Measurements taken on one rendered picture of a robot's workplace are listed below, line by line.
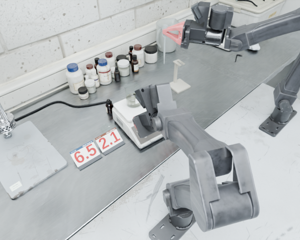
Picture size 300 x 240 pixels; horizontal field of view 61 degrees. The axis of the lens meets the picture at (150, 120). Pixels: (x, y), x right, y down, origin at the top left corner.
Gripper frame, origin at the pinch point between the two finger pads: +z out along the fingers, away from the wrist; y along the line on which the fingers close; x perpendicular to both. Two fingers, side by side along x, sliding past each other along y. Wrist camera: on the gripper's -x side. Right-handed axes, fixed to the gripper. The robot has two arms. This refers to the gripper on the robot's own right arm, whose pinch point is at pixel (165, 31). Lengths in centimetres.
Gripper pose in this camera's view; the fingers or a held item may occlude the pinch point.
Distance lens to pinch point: 96.6
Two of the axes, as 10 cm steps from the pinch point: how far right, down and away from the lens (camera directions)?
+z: -9.7, -1.8, 1.9
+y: -2.6, 6.7, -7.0
